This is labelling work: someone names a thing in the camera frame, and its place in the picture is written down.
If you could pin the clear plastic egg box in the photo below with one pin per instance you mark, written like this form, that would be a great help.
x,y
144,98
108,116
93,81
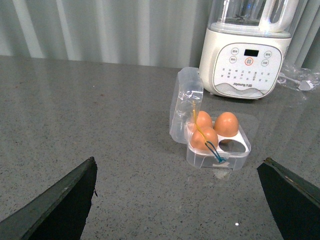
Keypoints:
x,y
235,150

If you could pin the brown egg back left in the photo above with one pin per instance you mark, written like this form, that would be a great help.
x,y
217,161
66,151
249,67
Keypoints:
x,y
203,120

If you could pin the brown egg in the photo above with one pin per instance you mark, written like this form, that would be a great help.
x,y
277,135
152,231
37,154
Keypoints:
x,y
226,125
199,138
203,120

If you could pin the brown egg front left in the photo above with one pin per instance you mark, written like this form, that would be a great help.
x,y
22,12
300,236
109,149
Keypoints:
x,y
199,138

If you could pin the brown egg back right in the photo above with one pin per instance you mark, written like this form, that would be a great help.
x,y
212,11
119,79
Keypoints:
x,y
226,125

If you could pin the blue rubber band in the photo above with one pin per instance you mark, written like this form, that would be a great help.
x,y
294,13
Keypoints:
x,y
214,151

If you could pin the white Joyoung blender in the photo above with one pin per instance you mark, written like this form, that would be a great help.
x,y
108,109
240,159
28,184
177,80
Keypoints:
x,y
245,44

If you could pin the clear plastic bag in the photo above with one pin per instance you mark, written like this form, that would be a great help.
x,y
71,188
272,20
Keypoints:
x,y
301,80

